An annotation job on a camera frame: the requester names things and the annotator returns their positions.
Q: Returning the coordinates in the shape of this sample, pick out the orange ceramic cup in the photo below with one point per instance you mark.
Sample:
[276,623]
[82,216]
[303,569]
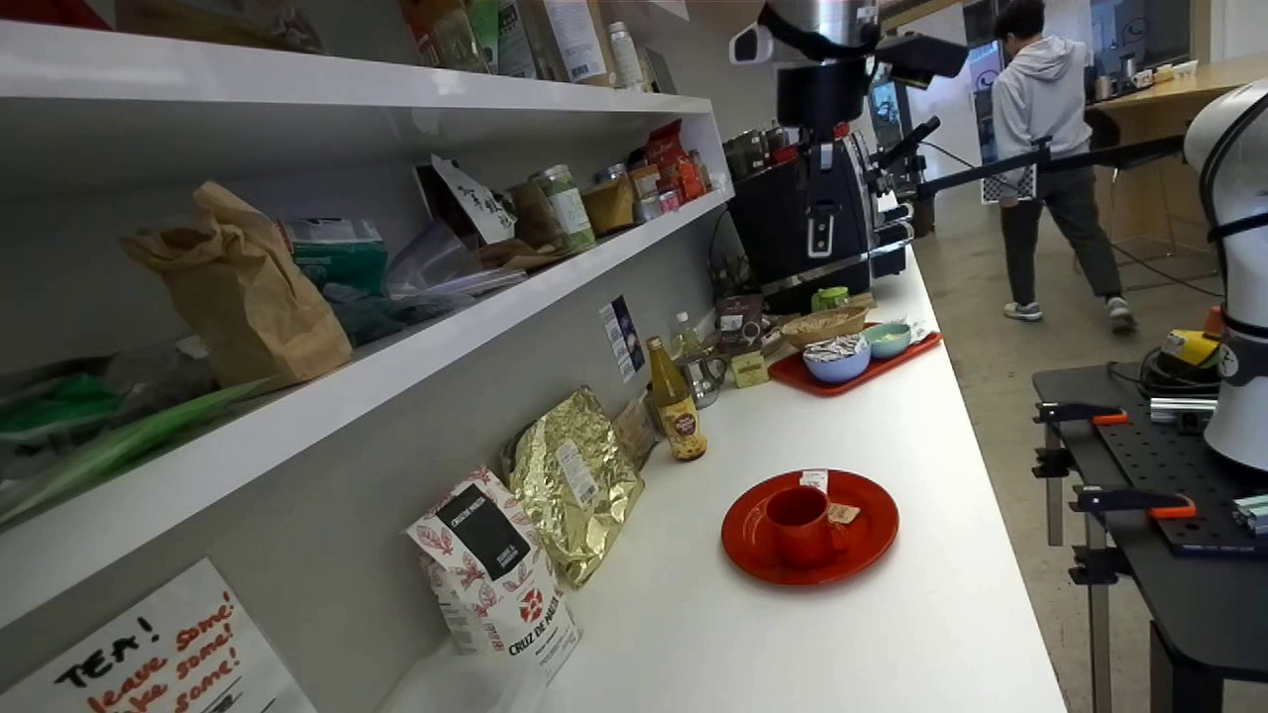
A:
[796,527]

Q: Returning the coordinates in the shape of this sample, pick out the orange round plate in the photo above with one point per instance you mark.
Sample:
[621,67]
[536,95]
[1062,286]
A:
[750,554]

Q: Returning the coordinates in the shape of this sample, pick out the green cup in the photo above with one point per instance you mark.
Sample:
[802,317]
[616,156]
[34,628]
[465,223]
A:
[889,338]

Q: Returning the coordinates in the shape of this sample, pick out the wooden counter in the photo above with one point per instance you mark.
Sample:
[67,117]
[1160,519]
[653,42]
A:
[1150,198]

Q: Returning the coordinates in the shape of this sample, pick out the yellow glass bottle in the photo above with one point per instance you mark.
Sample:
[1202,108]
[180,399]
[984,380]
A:
[676,407]

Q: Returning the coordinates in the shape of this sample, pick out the gold foil bag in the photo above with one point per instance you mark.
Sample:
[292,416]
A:
[576,479]

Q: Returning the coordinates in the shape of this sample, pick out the brown jar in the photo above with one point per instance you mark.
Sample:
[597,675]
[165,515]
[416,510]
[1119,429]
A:
[613,205]

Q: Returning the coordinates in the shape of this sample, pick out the glass jar with green lid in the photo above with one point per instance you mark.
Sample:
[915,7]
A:
[563,206]

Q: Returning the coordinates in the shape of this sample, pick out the red packet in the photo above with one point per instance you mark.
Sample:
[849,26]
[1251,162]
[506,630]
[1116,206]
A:
[676,162]

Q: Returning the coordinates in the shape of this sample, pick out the blue patterned bowl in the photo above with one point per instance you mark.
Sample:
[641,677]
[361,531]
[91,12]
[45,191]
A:
[836,360]

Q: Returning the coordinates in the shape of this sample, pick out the black espresso machine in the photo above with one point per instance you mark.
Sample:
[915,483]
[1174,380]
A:
[796,219]

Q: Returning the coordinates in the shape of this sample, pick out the white and black card box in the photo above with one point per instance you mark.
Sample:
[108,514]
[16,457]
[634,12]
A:
[465,198]

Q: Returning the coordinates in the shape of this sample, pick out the white bag with black label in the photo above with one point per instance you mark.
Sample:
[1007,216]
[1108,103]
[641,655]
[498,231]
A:
[489,569]

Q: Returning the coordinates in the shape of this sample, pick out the brown tea bag packet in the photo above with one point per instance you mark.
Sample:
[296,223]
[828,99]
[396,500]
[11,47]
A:
[841,514]

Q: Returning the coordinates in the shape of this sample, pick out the red serving tray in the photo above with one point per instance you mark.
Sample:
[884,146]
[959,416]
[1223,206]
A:
[914,352]

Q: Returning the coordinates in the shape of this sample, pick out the teal packet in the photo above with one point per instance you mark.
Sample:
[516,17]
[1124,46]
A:
[337,260]

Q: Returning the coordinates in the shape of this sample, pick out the brown paper bag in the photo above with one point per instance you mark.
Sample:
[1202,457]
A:
[250,298]

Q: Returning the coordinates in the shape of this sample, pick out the black boom pole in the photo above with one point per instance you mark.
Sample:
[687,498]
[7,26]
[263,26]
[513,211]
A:
[1033,162]

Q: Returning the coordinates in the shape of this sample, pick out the person in grey hoodie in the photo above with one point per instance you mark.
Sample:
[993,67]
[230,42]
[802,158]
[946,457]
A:
[1050,121]

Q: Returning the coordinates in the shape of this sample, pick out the green plastic packet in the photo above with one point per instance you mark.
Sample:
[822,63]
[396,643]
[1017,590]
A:
[106,445]

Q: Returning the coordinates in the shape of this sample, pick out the yellow tool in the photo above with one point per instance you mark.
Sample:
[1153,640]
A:
[1190,346]

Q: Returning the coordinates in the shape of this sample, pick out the white handwritten tea sign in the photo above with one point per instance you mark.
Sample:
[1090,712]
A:
[161,655]

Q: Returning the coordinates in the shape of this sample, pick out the black breadboard table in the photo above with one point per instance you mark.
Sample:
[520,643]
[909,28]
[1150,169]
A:
[1190,580]

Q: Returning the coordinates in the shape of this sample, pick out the small black wall card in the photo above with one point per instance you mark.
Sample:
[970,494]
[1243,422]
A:
[625,333]

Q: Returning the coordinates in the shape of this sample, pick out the white wall shelf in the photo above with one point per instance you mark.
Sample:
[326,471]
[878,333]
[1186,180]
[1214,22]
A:
[396,380]
[263,80]

